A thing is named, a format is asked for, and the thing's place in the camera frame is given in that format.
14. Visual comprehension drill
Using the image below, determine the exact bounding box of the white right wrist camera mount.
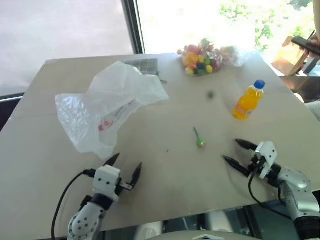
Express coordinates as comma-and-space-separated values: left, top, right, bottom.
254, 141, 278, 180

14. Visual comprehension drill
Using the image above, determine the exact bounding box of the brown cardboard box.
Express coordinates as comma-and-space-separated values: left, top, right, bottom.
271, 36, 311, 76

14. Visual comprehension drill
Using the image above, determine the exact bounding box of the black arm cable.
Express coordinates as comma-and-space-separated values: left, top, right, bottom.
51, 169, 97, 240
247, 169, 295, 221

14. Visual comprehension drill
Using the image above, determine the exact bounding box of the grey robot torso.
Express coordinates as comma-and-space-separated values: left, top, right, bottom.
161, 229, 253, 240

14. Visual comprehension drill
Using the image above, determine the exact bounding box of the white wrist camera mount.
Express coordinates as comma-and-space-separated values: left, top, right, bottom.
92, 164, 123, 202
254, 141, 278, 180

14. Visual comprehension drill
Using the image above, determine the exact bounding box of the black smartphone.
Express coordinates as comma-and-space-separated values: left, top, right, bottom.
291, 36, 320, 56

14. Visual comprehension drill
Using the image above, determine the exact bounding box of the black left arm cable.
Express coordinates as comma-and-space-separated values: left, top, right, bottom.
51, 169, 97, 240

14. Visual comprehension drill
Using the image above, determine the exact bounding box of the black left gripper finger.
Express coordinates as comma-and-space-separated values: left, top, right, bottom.
129, 162, 143, 187
103, 153, 121, 167

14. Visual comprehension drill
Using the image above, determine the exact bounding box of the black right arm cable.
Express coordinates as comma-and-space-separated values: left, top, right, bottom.
247, 169, 295, 221

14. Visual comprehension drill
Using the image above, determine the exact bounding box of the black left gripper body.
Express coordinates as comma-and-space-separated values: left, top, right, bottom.
115, 176, 133, 196

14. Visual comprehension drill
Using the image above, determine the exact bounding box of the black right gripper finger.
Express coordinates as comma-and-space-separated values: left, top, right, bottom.
222, 155, 251, 178
234, 139, 258, 152

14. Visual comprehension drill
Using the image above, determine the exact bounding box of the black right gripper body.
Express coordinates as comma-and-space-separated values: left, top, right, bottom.
247, 149, 267, 177

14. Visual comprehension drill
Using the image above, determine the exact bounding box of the green lollipop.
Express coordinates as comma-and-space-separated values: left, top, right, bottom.
192, 126, 207, 149

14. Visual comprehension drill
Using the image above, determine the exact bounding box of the white translucent plastic bag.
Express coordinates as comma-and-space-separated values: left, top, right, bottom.
54, 61, 170, 160

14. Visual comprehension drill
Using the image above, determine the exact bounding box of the orange juice bottle blue cap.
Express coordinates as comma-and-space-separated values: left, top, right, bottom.
232, 79, 266, 121

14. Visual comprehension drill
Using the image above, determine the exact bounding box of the black window frame post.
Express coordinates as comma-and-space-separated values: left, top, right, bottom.
121, 0, 146, 55

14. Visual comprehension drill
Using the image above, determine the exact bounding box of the clear bag of colourful candies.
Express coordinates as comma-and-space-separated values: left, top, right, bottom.
176, 38, 245, 77

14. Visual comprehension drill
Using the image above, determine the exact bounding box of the person's bare hand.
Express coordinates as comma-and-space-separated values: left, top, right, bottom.
304, 34, 320, 53

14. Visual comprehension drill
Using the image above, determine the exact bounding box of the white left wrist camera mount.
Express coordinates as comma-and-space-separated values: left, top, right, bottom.
92, 164, 123, 202

